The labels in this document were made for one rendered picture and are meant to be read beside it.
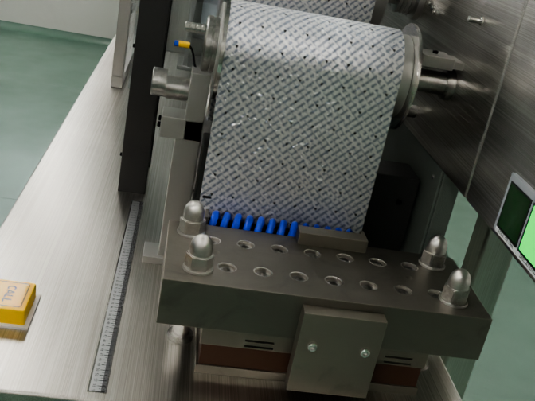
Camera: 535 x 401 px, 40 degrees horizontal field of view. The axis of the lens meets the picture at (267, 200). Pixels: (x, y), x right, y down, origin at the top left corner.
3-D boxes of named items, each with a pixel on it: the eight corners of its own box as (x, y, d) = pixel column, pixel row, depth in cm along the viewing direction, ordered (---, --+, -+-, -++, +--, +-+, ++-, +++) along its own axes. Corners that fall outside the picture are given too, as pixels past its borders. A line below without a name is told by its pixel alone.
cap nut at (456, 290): (435, 291, 93) (444, 260, 91) (462, 294, 93) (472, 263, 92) (443, 306, 89) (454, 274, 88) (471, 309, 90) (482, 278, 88)
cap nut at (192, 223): (177, 223, 97) (182, 192, 95) (205, 227, 97) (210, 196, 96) (176, 236, 93) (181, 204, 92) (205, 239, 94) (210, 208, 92)
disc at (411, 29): (375, 111, 112) (400, 14, 107) (378, 112, 112) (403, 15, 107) (399, 142, 99) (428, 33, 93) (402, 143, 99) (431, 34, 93)
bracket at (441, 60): (411, 57, 104) (415, 44, 103) (450, 64, 105) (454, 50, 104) (421, 65, 100) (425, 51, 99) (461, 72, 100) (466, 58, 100)
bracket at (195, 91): (141, 247, 117) (166, 60, 105) (181, 253, 118) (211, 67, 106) (138, 262, 112) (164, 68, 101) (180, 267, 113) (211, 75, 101)
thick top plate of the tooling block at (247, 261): (163, 258, 100) (169, 219, 98) (440, 293, 106) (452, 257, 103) (155, 323, 85) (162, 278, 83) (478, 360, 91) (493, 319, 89)
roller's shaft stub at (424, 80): (396, 87, 105) (404, 58, 104) (442, 95, 106) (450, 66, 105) (403, 96, 101) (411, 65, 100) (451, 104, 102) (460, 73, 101)
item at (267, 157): (197, 216, 102) (217, 89, 95) (358, 239, 106) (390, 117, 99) (197, 218, 102) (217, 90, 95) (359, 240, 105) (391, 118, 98)
